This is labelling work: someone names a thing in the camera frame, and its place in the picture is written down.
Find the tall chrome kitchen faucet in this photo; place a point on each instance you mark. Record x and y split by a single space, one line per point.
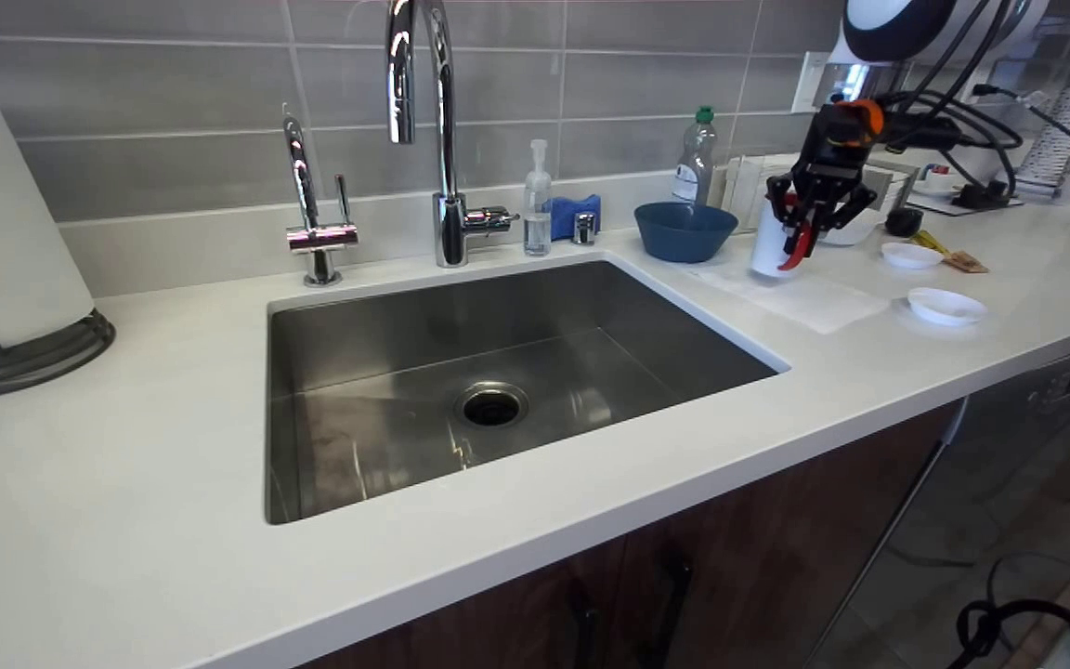
452 212

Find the white wall outlet plate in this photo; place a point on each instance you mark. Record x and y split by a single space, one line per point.
806 82

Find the clear soap dispenser bottle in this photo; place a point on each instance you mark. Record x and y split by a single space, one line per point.
535 201

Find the small white dish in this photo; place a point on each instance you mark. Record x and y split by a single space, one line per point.
908 258

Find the blue plastic bowl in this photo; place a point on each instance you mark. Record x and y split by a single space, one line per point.
686 231

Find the dark wooden cabinet front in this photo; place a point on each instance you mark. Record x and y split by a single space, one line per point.
738 580

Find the large white bowl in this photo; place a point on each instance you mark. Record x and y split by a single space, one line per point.
855 231

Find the white saucer near edge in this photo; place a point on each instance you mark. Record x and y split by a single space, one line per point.
946 308

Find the stainless steel sink basin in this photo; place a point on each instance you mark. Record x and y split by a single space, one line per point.
384 393

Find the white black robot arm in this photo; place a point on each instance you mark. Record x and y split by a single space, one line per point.
954 37

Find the dishwasher front panel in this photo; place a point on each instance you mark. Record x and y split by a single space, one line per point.
976 571

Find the white cutting mat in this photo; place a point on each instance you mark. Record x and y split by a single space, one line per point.
812 304

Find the green cap dish soap bottle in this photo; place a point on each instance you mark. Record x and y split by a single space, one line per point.
691 169

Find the small chrome water tap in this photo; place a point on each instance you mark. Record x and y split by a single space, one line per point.
311 234

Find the black paper towel holder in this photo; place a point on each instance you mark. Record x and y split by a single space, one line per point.
35 360

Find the blue sponge holder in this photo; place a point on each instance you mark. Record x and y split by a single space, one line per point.
578 218

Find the white mug red interior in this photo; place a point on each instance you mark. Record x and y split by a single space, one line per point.
779 251

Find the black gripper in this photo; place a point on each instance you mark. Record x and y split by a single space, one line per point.
827 175

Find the wooden handle brush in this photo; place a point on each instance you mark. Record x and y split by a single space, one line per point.
954 258

